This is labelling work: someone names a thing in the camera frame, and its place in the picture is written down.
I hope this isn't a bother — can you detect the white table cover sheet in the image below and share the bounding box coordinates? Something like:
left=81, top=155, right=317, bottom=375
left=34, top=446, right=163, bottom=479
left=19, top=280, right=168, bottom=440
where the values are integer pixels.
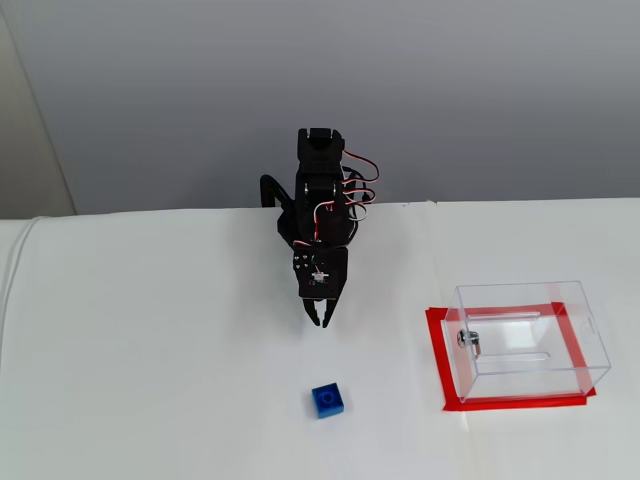
left=0, top=197, right=640, bottom=480

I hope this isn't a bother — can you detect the red tape frame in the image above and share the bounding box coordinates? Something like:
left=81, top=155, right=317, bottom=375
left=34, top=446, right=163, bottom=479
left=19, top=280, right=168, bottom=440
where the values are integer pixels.
left=424, top=302, right=599, bottom=412

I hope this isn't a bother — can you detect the blue lego brick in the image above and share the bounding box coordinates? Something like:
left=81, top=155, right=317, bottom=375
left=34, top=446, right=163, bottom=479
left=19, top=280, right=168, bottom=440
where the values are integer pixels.
left=311, top=382, right=345, bottom=420

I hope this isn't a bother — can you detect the red white gripper servo cable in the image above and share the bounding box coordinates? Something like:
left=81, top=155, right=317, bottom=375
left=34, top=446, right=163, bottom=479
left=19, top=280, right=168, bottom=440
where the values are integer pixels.
left=313, top=198, right=346, bottom=246

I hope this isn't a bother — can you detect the silver metal box lock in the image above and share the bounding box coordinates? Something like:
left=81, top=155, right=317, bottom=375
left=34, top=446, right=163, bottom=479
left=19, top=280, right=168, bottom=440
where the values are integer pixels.
left=456, top=329, right=489, bottom=357

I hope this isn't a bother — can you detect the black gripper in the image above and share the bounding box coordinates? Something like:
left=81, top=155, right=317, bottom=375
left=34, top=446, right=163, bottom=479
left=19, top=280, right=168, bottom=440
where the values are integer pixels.
left=292, top=245, right=342, bottom=329

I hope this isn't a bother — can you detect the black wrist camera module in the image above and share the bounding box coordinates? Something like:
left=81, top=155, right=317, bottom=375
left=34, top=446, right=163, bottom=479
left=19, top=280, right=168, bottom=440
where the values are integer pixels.
left=301, top=248, right=350, bottom=303

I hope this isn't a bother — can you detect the black table clamp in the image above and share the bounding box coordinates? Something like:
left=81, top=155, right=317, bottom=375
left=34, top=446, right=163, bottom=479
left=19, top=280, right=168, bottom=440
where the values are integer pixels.
left=258, top=173, right=296, bottom=211

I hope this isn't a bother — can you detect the black camera cable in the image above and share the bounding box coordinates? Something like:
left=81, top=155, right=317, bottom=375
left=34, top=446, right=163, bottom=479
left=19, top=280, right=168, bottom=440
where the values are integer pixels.
left=344, top=168, right=375, bottom=241

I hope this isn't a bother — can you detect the transparent plastic box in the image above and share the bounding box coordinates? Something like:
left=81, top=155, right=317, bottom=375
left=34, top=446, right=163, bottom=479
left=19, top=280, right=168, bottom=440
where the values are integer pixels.
left=446, top=280, right=613, bottom=404

